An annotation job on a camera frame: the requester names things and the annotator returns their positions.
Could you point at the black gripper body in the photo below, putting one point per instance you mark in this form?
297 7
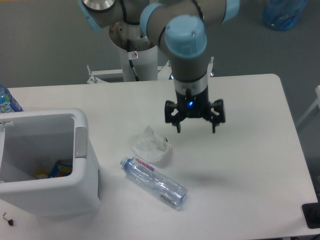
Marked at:
192 99

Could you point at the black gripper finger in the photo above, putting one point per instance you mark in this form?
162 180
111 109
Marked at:
215 113
173 115

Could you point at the clear plastic water bottle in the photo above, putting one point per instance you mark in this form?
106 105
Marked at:
153 181

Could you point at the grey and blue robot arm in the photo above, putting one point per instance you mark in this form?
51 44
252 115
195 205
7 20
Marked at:
102 13

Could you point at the white plastic trash can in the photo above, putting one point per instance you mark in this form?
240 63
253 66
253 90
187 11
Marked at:
48 166

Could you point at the blue plastic bag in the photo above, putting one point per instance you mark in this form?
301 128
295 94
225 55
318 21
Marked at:
282 15

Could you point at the blue and yellow snack wrapper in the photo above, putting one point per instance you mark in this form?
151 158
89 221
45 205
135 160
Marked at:
61 168

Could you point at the black device at table edge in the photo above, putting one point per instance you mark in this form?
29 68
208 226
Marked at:
311 212

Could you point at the blue labelled bottle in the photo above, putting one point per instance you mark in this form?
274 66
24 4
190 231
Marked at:
8 103

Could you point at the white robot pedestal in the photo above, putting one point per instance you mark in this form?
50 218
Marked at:
140 65

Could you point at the white frame at right edge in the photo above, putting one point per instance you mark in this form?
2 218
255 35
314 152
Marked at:
310 112

